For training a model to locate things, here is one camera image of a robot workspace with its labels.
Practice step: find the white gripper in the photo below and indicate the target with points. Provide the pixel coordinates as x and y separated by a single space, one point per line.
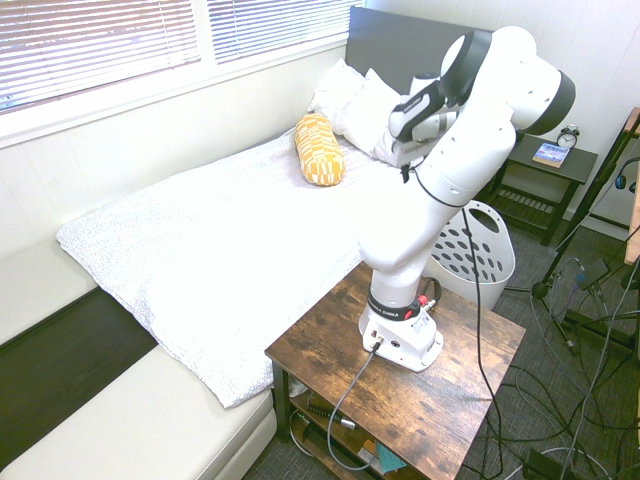
411 152

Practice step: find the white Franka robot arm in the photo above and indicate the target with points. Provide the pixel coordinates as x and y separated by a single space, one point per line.
450 165

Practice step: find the white perforated laundry basket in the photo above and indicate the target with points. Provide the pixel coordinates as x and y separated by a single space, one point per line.
492 295

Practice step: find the white pillow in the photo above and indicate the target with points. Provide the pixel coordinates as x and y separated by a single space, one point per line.
370 115
335 85

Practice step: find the yellow patterned bolster pillow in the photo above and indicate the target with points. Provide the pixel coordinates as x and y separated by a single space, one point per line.
320 150

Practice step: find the dark grey headboard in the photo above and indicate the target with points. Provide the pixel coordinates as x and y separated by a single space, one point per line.
390 45

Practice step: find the blue book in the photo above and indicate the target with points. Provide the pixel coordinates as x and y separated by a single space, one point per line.
550 155

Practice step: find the black alarm clock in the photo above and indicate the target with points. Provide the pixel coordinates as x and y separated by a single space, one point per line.
567 139

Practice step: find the black nightstand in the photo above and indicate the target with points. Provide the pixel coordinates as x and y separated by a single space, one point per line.
580 162

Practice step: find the narrow window blind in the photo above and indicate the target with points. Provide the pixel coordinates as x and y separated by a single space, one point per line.
275 25

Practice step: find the white circle-patterned bed cover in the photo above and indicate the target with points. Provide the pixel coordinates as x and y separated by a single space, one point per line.
225 250

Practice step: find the blue headphones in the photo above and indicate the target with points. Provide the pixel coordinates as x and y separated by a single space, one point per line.
621 181

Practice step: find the black power adapter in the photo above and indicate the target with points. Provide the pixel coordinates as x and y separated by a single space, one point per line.
592 272

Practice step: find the light wooden desk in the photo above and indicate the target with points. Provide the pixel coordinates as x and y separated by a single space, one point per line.
635 225

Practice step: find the rustic wooden side table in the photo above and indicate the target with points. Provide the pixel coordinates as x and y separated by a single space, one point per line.
425 415

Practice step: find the teal paper item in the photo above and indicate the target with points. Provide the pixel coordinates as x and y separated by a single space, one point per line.
390 459

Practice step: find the large window blind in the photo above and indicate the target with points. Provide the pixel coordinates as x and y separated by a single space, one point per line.
100 50

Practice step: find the black floor box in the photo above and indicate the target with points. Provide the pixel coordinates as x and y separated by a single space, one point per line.
542 465

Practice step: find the white bench cushion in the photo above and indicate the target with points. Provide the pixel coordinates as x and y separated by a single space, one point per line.
125 425
35 295

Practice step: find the dark wooden bed platform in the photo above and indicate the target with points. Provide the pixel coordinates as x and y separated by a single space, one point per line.
65 350

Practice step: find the black camera stand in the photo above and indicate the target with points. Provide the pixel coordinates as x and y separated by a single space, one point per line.
590 200

